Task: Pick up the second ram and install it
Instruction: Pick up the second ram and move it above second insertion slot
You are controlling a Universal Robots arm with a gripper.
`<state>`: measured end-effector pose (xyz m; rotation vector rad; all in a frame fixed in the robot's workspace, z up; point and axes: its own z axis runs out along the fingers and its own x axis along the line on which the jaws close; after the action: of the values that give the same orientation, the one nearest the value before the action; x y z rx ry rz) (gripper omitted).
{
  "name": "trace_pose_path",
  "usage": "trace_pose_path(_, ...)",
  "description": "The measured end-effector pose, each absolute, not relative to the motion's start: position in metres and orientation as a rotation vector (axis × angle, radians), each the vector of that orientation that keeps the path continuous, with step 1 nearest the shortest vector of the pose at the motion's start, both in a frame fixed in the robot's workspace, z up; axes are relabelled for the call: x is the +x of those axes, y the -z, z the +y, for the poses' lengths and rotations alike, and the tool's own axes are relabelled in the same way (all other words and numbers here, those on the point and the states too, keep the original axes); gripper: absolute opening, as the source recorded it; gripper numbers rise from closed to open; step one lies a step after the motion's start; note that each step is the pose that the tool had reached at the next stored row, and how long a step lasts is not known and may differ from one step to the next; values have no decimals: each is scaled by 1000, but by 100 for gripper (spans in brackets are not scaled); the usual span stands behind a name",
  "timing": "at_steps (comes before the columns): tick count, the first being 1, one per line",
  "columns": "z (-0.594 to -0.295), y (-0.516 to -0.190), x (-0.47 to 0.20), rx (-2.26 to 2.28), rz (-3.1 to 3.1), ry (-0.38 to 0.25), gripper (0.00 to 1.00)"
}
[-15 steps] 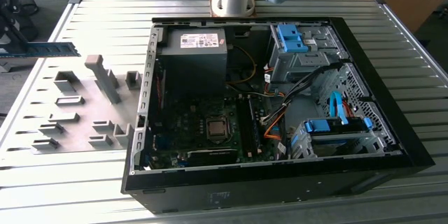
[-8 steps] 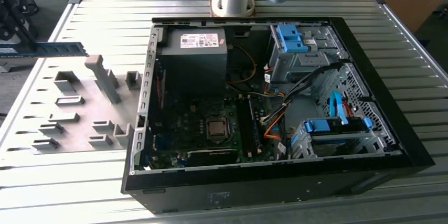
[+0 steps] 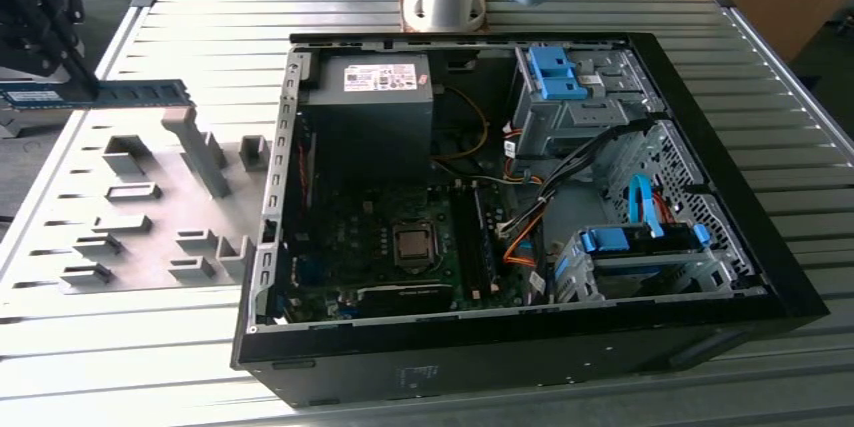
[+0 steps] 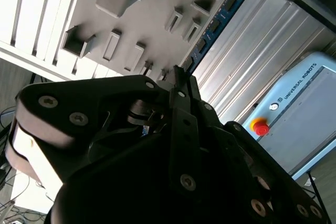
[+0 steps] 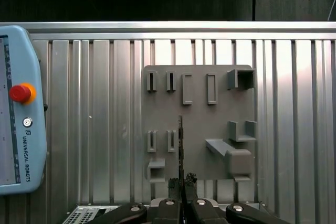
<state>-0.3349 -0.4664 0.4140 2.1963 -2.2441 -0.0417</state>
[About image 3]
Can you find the black graphics card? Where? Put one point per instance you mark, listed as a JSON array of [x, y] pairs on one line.
[[400, 299]]

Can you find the RAM stick with black chips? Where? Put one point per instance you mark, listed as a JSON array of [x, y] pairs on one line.
[[487, 247]]

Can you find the blue plastic drive bracket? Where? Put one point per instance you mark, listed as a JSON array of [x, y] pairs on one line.
[[554, 72]]

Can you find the grey power supply unit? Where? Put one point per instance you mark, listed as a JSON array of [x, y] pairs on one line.
[[367, 122]]

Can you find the RAM stick with white label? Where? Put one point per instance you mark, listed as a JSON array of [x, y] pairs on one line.
[[147, 94]]

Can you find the grey stand foot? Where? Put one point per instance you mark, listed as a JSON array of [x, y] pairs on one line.
[[8, 128]]

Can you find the grey metal drive cage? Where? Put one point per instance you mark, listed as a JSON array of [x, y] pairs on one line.
[[580, 122]]

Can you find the grey metal disk bay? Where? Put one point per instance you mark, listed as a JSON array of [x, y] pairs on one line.
[[667, 277]]

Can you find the white motherboard power connector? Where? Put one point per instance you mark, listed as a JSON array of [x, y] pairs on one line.
[[504, 230]]

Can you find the blue disk carrier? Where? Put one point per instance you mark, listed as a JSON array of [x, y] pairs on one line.
[[610, 239]]

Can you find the black RAM slot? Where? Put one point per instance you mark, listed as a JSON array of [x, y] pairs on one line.
[[460, 242], [468, 242]]

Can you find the green motherboard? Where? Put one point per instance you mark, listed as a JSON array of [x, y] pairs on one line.
[[347, 232]]

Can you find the white four-pin power socket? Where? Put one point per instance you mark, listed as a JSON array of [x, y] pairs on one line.
[[368, 207]]

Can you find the grey parts rack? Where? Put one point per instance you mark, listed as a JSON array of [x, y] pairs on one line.
[[167, 187]]

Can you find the black hard disk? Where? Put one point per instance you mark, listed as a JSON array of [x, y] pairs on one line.
[[667, 242]]

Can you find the silver CPU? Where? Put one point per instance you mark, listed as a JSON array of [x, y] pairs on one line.
[[415, 244]]

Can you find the black PC case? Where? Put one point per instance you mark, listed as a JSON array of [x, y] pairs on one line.
[[467, 357]]

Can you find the blue motherboard port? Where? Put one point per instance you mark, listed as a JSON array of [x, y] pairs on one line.
[[305, 272]]

